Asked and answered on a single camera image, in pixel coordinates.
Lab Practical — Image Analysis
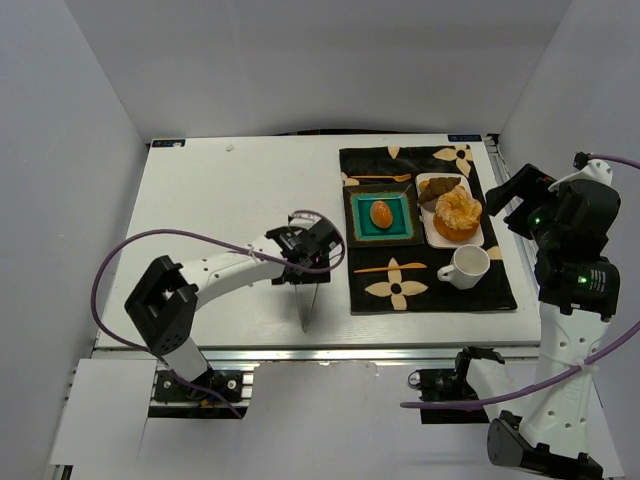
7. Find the white rectangular plate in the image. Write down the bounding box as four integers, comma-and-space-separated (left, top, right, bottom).
415, 173, 484, 248

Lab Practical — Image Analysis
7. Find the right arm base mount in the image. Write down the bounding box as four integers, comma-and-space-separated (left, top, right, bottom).
407, 346, 505, 424

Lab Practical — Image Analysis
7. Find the black floral placemat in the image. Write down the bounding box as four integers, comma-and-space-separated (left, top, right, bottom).
339, 144, 517, 314

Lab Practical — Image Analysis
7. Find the white ceramic cup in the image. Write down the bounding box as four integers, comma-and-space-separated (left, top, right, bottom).
437, 245, 491, 290

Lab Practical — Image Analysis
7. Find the aluminium table rail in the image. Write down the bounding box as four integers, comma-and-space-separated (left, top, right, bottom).
91, 346, 539, 363

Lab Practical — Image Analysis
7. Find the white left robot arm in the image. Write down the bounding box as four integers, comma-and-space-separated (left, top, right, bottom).
124, 219, 345, 388

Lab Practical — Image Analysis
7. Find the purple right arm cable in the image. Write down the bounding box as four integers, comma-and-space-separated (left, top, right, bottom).
399, 152, 640, 412

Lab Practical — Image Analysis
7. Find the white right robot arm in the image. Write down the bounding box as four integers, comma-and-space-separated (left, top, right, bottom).
483, 154, 621, 479

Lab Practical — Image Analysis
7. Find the small glazed bread roll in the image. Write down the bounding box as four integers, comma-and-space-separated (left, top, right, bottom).
370, 200, 393, 230

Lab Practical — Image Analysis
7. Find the teal square plate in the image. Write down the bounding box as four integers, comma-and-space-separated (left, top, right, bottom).
343, 182, 425, 248

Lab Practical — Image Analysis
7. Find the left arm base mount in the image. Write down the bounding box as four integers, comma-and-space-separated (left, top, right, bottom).
151, 366, 254, 408

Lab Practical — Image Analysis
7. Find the brown twisted bread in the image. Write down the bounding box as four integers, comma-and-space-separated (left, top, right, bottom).
418, 177, 461, 205

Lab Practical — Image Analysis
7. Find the large orange ring bread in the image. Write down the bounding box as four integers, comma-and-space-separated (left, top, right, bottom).
433, 185, 483, 242

